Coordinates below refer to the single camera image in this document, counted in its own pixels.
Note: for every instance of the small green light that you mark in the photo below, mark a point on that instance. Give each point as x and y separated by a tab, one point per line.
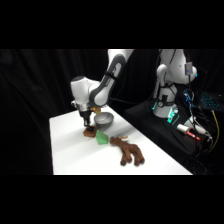
173	116

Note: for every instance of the grey metal bowl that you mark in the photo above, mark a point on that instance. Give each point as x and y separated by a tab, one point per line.
105	120

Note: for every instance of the brown plush moose toy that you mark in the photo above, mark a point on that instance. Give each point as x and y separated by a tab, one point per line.
130	152

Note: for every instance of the yellow wrist connector piece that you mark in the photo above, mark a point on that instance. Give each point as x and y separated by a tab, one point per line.
96	110

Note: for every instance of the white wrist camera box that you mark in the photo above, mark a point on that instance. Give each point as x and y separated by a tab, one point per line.
74	104

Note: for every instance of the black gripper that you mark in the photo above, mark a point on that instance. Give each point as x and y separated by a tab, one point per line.
85	114

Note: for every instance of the orange block with blue square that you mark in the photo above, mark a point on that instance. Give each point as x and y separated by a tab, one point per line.
90	132

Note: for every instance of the green wedge block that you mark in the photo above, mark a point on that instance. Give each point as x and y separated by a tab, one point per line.
101	138

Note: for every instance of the black curtain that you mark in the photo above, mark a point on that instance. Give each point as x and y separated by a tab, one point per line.
30	110

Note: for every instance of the blue backlit keyboard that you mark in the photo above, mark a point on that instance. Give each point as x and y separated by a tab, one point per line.
210	101

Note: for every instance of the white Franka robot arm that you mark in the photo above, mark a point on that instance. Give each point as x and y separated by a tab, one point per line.
106	85

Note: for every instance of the black robot stand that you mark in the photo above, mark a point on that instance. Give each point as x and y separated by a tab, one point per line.
150	123

